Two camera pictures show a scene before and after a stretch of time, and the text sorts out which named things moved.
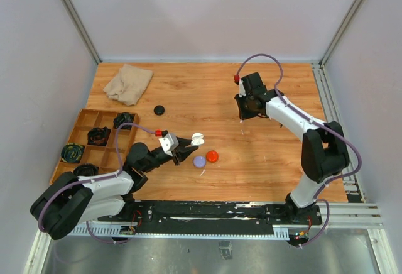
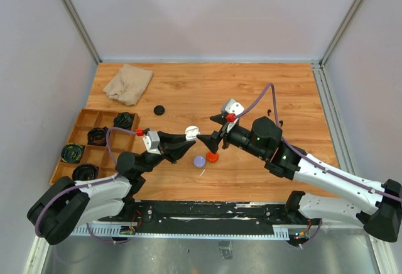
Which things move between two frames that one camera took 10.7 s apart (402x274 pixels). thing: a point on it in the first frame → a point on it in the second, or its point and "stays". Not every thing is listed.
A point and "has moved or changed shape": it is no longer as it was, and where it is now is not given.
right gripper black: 243,114 → 213,140
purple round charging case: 199,161 stays
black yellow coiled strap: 72,153 stays
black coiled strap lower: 86,169 stays
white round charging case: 197,139 has moved or changed shape
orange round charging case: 212,156 stays
